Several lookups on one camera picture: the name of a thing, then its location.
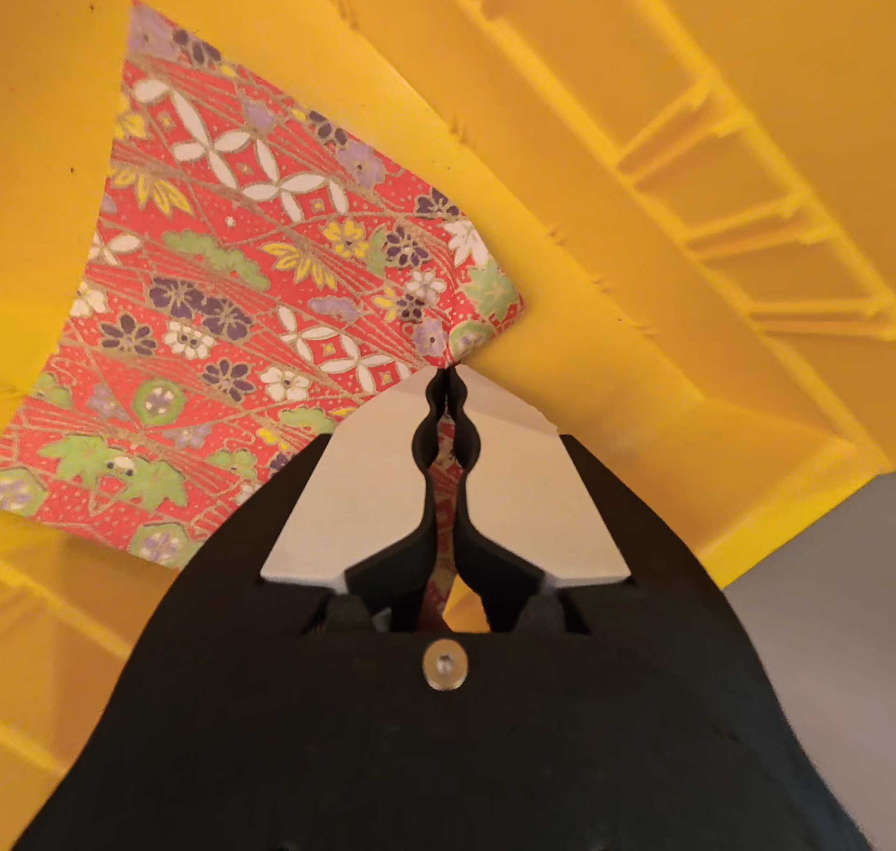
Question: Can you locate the red floral origami paper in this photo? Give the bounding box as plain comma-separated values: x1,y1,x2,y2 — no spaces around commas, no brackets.
0,0,525,631

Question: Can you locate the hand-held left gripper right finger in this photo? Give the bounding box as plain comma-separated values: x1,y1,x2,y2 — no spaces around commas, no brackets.
447,365,633,633

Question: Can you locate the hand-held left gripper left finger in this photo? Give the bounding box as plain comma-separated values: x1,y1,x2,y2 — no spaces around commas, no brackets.
259,368,449,633

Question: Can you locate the yellow plastic bin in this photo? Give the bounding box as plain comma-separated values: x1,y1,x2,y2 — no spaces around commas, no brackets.
0,0,896,821

